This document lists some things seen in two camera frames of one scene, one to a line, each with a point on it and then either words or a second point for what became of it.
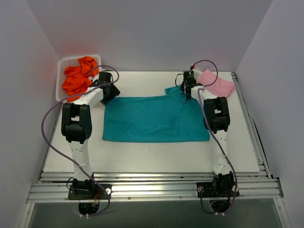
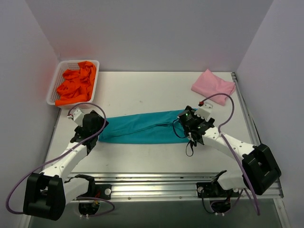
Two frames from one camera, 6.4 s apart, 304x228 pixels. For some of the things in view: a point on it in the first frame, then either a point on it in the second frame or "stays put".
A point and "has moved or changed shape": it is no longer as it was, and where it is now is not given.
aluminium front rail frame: x=156 y=187 stays put
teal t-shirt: x=171 y=118 has moved or changed shape
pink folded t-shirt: x=222 y=87 stays put
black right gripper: x=186 y=86 -> x=181 y=118
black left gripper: x=110 y=92 -> x=100 y=124
